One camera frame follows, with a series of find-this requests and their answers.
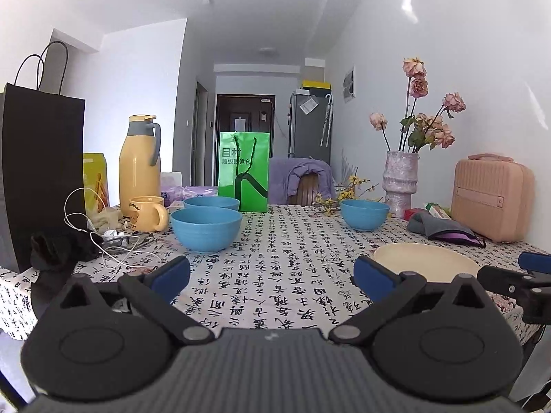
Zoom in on purple jacket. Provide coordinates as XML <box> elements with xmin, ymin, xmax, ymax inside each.
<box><xmin>268</xmin><ymin>157</ymin><xmax>335</xmax><ymax>205</ymax></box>

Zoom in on grey refrigerator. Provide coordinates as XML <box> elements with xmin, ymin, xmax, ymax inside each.
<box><xmin>288</xmin><ymin>91</ymin><xmax>333</xmax><ymax>165</ymax></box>

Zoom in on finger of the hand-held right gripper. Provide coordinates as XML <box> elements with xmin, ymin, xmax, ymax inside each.
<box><xmin>477</xmin><ymin>266</ymin><xmax>551</xmax><ymax>297</ymax></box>
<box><xmin>519</xmin><ymin>252</ymin><xmax>551</xmax><ymax>274</ymax></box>

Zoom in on yellow flower twigs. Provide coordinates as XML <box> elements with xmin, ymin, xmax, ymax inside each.
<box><xmin>314</xmin><ymin>175</ymin><xmax>380</xmax><ymax>216</ymax></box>

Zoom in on crumpled beige wrapper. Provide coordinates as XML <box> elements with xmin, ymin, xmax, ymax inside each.
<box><xmin>88</xmin><ymin>210</ymin><xmax>122</xmax><ymax>232</ymax></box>

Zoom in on blue bowl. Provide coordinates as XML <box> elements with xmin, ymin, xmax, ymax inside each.
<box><xmin>171</xmin><ymin>208</ymin><xmax>243</xmax><ymax>254</ymax></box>
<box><xmin>340</xmin><ymin>200</ymin><xmax>391</xmax><ymax>231</ymax></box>
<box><xmin>184</xmin><ymin>197</ymin><xmax>241</xmax><ymax>212</ymax></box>

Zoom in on folded umbrella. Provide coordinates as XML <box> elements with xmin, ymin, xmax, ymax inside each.
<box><xmin>320</xmin><ymin>95</ymin><xmax>335</xmax><ymax>147</ymax></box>

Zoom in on yellow carton box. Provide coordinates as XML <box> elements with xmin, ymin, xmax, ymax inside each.
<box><xmin>83</xmin><ymin>152</ymin><xmax>110</xmax><ymax>216</ymax></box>

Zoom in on dried rose bouquet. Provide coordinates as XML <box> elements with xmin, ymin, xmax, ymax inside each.
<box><xmin>369</xmin><ymin>57</ymin><xmax>467</xmax><ymax>154</ymax></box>

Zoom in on black eyeglasses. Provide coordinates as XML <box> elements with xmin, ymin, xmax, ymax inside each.
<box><xmin>101</xmin><ymin>231</ymin><xmax>154</xmax><ymax>251</ymax></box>

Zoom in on yellow bear mug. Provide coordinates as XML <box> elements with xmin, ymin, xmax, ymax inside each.
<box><xmin>129</xmin><ymin>196</ymin><xmax>169</xmax><ymax>232</ymax></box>

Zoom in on wooden chair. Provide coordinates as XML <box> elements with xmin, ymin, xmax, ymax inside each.
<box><xmin>297</xmin><ymin>174</ymin><xmax>324</xmax><ymax>206</ymax></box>

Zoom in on yellow thermos jug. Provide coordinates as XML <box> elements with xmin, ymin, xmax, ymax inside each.
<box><xmin>119</xmin><ymin>115</ymin><xmax>163</xmax><ymax>218</ymax></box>

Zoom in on black paper bag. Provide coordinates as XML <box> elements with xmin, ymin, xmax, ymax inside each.
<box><xmin>0</xmin><ymin>41</ymin><xmax>86</xmax><ymax>274</ymax></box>

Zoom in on pink hard case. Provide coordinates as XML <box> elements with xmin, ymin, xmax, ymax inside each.
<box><xmin>451</xmin><ymin>153</ymin><xmax>536</xmax><ymax>243</ymax></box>

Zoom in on cream plate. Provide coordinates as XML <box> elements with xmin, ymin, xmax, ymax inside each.
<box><xmin>372</xmin><ymin>243</ymin><xmax>480</xmax><ymax>279</ymax></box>

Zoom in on dark entrance door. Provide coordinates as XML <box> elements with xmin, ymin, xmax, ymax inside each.
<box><xmin>215</xmin><ymin>94</ymin><xmax>275</xmax><ymax>188</ymax></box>

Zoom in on speckled ceramic vase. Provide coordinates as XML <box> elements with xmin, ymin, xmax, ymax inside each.
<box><xmin>383</xmin><ymin>150</ymin><xmax>419</xmax><ymax>219</ymax></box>

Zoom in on green paper bag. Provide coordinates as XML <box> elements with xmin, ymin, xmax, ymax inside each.
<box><xmin>218</xmin><ymin>131</ymin><xmax>270</xmax><ymax>213</ymax></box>

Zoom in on white cable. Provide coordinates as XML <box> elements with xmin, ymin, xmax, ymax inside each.
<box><xmin>64</xmin><ymin>188</ymin><xmax>152</xmax><ymax>270</ymax></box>

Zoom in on grey purple pouch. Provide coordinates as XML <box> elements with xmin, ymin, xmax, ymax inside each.
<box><xmin>407</xmin><ymin>211</ymin><xmax>487</xmax><ymax>248</ymax></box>

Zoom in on black cloth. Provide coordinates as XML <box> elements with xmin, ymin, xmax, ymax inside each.
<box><xmin>30</xmin><ymin>230</ymin><xmax>105</xmax><ymax>285</ymax></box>

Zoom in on purple tissue pack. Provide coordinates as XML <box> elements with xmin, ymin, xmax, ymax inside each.
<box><xmin>160</xmin><ymin>185</ymin><xmax>220</xmax><ymax>207</ymax></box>

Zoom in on red green snack packet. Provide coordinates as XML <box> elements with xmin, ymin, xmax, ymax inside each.
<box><xmin>405</xmin><ymin>203</ymin><xmax>454</xmax><ymax>220</ymax></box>

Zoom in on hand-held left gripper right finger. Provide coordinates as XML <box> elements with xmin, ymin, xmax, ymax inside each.
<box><xmin>330</xmin><ymin>255</ymin><xmax>490</xmax><ymax>346</ymax></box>

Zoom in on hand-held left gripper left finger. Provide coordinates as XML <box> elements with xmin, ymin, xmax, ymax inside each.
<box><xmin>55</xmin><ymin>256</ymin><xmax>215</xmax><ymax>346</ymax></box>

